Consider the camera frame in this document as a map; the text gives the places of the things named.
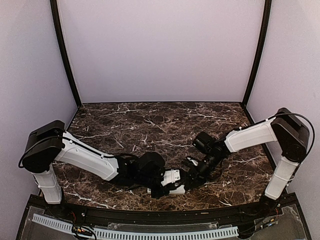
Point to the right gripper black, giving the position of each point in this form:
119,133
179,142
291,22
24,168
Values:
198,178

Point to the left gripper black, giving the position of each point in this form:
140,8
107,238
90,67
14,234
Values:
165,191

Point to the white remote control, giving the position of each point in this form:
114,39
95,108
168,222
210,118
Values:
179,191

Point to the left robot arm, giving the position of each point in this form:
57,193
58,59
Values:
51,143

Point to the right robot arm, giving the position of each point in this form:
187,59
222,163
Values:
295,139

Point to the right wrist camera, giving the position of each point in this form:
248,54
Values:
188,162

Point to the white slotted cable duct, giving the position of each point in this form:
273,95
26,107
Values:
108,234

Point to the black front rail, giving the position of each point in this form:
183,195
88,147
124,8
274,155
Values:
244,216

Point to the right black frame post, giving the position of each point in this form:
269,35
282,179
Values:
258,53

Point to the black frame post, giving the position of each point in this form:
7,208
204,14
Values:
258,53
63,52

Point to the left black frame post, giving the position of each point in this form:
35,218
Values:
63,52

